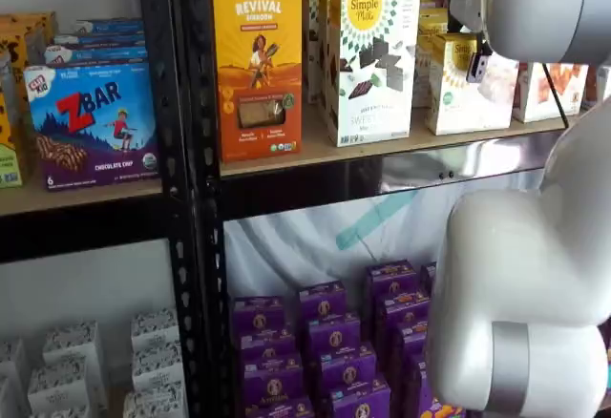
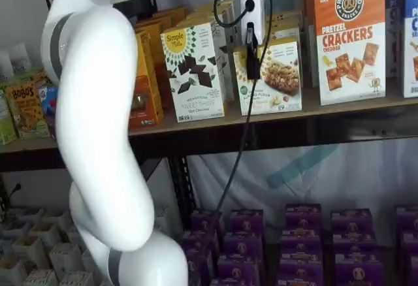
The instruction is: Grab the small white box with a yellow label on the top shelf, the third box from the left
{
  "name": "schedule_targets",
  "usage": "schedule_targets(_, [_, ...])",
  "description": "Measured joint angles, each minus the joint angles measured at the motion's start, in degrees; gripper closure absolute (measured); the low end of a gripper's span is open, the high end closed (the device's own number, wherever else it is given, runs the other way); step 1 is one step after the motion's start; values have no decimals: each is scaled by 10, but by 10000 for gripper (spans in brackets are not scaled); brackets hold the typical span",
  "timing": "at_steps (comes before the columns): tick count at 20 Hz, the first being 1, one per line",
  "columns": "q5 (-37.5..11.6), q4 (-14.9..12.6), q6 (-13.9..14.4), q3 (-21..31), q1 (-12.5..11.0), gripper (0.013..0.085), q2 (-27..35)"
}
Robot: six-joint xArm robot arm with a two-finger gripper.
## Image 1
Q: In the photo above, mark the white speckled carton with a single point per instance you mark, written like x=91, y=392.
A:
x=155, y=403
x=155, y=329
x=59, y=387
x=7, y=396
x=71, y=341
x=157, y=365
x=62, y=413
x=9, y=356

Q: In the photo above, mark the orange Pretzel Crackers box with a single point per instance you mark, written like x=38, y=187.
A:
x=527, y=103

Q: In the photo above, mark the Simple Mills almond bar box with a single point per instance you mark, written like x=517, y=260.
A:
x=453, y=112
x=422, y=69

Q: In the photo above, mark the wooden shelf board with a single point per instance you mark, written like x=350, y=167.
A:
x=334, y=151
x=71, y=198

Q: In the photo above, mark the purple Annie's snack box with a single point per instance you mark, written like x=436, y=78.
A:
x=281, y=409
x=267, y=349
x=401, y=310
x=428, y=277
x=331, y=334
x=322, y=301
x=346, y=370
x=391, y=279
x=410, y=341
x=360, y=403
x=258, y=315
x=417, y=384
x=272, y=382

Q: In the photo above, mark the yellow brown snack box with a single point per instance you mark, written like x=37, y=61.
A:
x=8, y=141
x=19, y=36

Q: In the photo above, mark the black metal shelf rack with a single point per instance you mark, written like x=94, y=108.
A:
x=153, y=55
x=296, y=189

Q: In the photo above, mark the blue Clif Zbar box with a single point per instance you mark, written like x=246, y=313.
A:
x=100, y=39
x=95, y=127
x=110, y=26
x=95, y=55

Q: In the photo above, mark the orange Revival cracker box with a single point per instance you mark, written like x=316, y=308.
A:
x=258, y=79

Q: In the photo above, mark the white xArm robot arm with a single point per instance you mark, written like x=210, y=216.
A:
x=525, y=270

